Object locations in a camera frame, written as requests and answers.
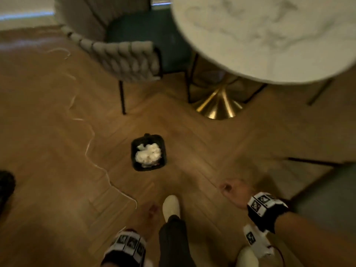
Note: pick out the person's left hand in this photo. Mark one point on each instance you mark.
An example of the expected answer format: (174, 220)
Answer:
(144, 219)

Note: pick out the person's right hand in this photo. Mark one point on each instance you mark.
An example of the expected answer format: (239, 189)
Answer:
(239, 193)

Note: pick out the person's left fingers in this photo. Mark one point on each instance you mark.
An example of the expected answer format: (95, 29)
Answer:
(153, 209)

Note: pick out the person's right fingers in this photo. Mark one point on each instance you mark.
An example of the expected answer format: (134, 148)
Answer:
(226, 187)

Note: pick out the person's right forearm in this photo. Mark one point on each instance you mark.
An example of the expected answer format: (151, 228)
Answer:
(311, 241)

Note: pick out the white slipper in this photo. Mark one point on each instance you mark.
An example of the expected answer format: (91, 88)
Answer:
(171, 207)
(247, 258)

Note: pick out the person's black trouser leg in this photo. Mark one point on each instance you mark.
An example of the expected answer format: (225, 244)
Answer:
(175, 244)

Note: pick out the black trash bin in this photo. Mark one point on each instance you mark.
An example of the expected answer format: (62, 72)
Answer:
(135, 161)

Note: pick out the white crumpled tissue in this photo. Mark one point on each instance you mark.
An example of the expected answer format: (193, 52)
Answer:
(148, 155)

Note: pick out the black metal chair legs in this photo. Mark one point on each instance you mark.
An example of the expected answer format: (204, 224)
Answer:
(319, 91)

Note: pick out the black object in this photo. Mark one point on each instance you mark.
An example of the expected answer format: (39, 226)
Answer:
(5, 186)

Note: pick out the grey woven chair teal seat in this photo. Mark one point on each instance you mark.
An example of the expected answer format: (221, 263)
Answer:
(125, 56)

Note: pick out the round marble table gold base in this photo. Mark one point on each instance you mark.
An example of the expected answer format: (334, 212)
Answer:
(267, 33)

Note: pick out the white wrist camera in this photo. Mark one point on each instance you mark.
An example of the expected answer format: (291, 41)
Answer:
(257, 241)

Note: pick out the grey chair black frame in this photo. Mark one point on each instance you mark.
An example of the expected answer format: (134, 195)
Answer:
(328, 197)

